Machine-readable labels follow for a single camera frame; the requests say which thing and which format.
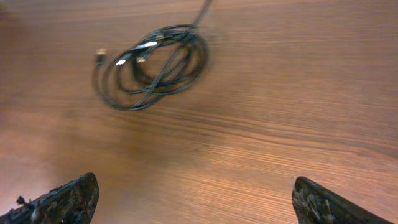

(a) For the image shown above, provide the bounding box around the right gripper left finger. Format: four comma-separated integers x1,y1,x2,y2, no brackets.
1,172,100,224

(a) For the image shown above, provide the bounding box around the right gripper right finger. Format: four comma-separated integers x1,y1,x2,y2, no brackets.
292,176,392,224

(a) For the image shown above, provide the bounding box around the black USB cable long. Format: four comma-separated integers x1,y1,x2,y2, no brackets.
130,0,211,96

